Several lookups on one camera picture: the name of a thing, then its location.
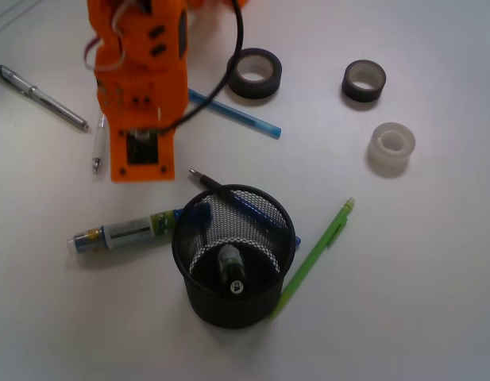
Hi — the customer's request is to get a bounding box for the dark blue ballpoint pen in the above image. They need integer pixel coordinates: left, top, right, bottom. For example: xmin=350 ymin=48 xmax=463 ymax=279
xmin=182 ymin=168 xmax=301 ymax=251

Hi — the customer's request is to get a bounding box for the large black tape roll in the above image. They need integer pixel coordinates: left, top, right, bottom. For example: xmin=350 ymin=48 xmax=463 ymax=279
xmin=228 ymin=48 xmax=283 ymax=100

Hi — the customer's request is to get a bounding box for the silver metal pen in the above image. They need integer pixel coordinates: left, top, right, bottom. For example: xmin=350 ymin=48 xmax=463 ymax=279
xmin=0 ymin=64 xmax=90 ymax=133

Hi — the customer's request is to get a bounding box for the black mesh pen holder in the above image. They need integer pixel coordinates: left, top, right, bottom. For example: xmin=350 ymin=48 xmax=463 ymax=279
xmin=172 ymin=184 xmax=297 ymax=329

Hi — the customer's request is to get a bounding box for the blue cap marker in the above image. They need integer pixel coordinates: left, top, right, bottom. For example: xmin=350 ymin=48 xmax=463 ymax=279
xmin=67 ymin=208 xmax=186 ymax=254

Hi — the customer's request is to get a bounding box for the clear white pen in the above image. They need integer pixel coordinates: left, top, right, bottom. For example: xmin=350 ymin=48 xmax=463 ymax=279
xmin=91 ymin=112 xmax=108 ymax=176

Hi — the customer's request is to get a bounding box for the green mechanical pencil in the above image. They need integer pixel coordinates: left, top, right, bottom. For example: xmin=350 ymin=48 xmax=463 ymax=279
xmin=269 ymin=198 xmax=356 ymax=320

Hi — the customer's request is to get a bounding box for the clear tape roll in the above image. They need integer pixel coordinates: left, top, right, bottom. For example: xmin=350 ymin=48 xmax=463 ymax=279
xmin=368 ymin=122 xmax=416 ymax=169

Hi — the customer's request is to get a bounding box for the black cable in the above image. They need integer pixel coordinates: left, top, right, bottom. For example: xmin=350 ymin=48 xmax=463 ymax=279
xmin=159 ymin=0 xmax=246 ymax=134

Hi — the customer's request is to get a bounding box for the black cap marker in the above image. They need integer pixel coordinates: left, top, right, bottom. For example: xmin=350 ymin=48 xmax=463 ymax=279
xmin=218 ymin=244 xmax=246 ymax=296

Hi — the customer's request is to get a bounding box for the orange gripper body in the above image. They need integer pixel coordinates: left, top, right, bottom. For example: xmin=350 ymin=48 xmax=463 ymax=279
xmin=87 ymin=1 xmax=188 ymax=183

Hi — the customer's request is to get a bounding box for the light blue pen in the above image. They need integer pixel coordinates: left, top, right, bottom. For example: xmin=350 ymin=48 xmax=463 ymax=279
xmin=207 ymin=101 xmax=282 ymax=139

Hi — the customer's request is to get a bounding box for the small black tape roll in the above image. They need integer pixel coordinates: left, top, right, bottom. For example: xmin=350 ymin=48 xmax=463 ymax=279
xmin=341 ymin=60 xmax=387 ymax=103

